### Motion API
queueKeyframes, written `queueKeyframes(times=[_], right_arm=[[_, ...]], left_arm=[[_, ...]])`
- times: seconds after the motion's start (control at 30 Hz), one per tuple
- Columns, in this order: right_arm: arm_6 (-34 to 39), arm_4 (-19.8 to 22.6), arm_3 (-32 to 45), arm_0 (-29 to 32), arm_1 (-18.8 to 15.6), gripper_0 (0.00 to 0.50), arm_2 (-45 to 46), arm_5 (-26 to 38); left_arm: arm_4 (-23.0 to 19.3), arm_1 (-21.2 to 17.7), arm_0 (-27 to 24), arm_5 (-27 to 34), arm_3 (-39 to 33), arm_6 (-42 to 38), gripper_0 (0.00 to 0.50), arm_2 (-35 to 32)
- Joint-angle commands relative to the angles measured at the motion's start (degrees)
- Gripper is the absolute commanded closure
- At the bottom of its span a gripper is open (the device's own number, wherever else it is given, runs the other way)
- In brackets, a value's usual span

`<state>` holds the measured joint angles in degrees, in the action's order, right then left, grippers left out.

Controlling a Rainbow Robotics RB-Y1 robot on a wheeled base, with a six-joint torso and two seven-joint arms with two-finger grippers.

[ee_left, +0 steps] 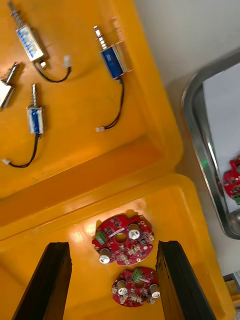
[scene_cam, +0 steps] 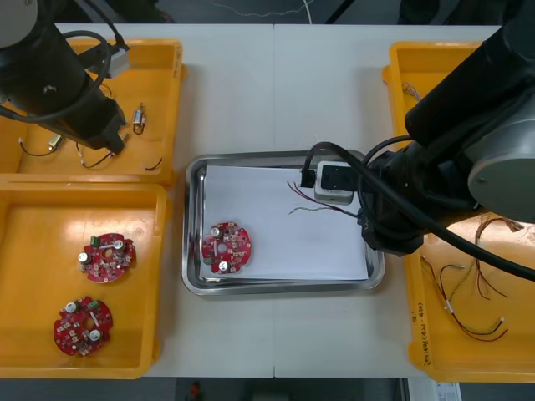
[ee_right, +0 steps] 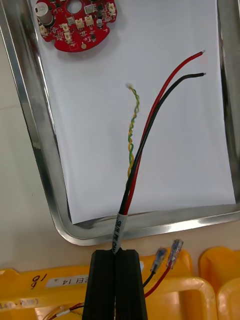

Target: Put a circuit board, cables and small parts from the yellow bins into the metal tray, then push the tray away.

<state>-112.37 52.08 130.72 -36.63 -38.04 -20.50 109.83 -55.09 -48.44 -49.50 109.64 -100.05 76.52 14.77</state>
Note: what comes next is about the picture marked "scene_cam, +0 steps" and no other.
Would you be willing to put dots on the white paper sheet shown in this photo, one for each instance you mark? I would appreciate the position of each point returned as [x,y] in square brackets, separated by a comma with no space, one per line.
[292,242]

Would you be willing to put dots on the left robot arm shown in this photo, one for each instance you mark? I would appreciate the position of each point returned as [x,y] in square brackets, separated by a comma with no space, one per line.
[37,71]

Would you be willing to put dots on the yellow-orange plastic bin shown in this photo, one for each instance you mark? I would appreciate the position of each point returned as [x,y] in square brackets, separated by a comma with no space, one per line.
[401,67]
[159,104]
[439,355]
[42,234]

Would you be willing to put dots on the red-black harness white connector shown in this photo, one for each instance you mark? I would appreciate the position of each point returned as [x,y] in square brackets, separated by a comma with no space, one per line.
[472,332]

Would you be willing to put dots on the steel tray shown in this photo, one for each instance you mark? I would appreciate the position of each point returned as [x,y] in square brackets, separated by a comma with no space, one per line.
[192,234]

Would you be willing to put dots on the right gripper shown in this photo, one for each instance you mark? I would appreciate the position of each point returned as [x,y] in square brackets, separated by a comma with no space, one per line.
[393,238]

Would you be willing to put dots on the round red circuit board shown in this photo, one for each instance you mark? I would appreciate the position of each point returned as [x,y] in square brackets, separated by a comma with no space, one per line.
[83,319]
[227,250]
[108,257]

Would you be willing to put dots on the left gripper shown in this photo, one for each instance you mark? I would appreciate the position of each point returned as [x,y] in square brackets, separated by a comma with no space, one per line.
[102,125]

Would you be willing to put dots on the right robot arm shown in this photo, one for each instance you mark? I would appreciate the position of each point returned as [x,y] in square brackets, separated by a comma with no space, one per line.
[460,104]

